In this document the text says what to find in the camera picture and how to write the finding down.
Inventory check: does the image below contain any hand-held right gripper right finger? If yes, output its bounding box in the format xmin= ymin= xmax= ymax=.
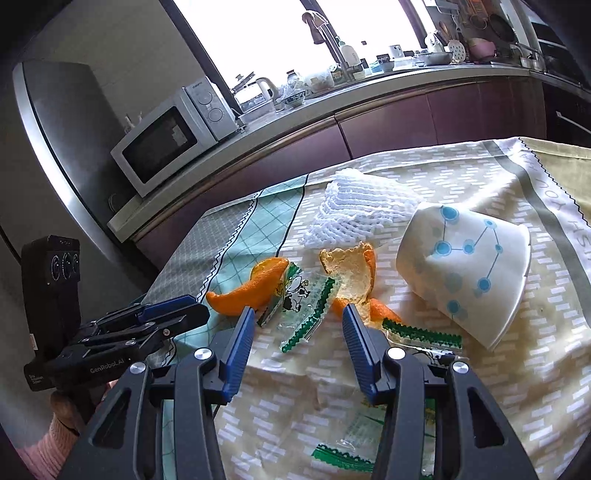
xmin=342 ymin=304 xmax=539 ymax=480

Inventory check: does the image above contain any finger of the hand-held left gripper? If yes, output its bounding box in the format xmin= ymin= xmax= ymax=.
xmin=90 ymin=294 xmax=199 ymax=331
xmin=76 ymin=303 xmax=211 ymax=360

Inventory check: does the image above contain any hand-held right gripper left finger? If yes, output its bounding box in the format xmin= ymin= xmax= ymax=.
xmin=68 ymin=305 xmax=257 ymax=480

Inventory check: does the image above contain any clear green-edged candy wrapper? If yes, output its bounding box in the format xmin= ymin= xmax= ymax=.
xmin=311 ymin=401 xmax=437 ymax=474
xmin=383 ymin=318 xmax=463 ymax=365
xmin=259 ymin=263 xmax=340 ymax=354

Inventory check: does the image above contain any orange peel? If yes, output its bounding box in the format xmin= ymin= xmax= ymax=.
xmin=205 ymin=257 xmax=291 ymax=317
xmin=320 ymin=241 xmax=402 ymax=330

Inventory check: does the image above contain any white blue-dotted paper cup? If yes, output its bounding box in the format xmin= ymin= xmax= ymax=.
xmin=396 ymin=202 xmax=532 ymax=349

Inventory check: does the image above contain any white foam fruit net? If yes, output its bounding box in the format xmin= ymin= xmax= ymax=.
xmin=298 ymin=168 xmax=419 ymax=247

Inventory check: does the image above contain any patterned green beige tablecloth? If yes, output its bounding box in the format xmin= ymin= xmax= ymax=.
xmin=148 ymin=136 xmax=591 ymax=480

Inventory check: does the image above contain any white microwave oven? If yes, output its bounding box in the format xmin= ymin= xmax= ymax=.
xmin=109 ymin=83 xmax=241 ymax=198

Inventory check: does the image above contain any grey refrigerator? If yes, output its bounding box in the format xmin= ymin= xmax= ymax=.
xmin=0 ymin=60 xmax=158 ymax=393

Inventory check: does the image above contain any glass kettle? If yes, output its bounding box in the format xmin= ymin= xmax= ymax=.
xmin=233 ymin=73 xmax=279 ymax=109

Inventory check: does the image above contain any kitchen counter with brown cabinets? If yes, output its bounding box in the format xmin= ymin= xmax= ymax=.
xmin=107 ymin=60 xmax=591 ymax=268

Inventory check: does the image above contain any clear plastic bag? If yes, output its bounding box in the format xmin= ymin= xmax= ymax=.
xmin=302 ymin=69 xmax=335 ymax=90

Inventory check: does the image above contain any yellow cloth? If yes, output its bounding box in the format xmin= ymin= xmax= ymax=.
xmin=519 ymin=136 xmax=591 ymax=217

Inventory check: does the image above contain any large kitchen window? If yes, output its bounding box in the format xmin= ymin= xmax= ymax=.
xmin=159 ymin=0 xmax=444 ymax=100

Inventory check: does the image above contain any white soap bottle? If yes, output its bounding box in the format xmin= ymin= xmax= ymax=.
xmin=339 ymin=39 xmax=362 ymax=65

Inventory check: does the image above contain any steel kitchen faucet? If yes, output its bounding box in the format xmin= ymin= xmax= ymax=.
xmin=302 ymin=10 xmax=365 ymax=81

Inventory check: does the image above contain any black built-in oven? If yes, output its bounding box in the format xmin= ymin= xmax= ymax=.
xmin=545 ymin=83 xmax=591 ymax=148

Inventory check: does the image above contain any cloth hung on faucet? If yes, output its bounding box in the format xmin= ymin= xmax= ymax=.
xmin=311 ymin=13 xmax=331 ymax=44

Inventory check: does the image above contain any pink bowl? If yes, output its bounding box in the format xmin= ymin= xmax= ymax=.
xmin=467 ymin=37 xmax=495 ymax=58

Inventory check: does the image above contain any black wok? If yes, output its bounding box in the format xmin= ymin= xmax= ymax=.
xmin=517 ymin=41 xmax=583 ymax=79

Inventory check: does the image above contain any hanging frying pan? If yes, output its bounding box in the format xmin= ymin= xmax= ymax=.
xmin=488 ymin=13 xmax=515 ymax=42

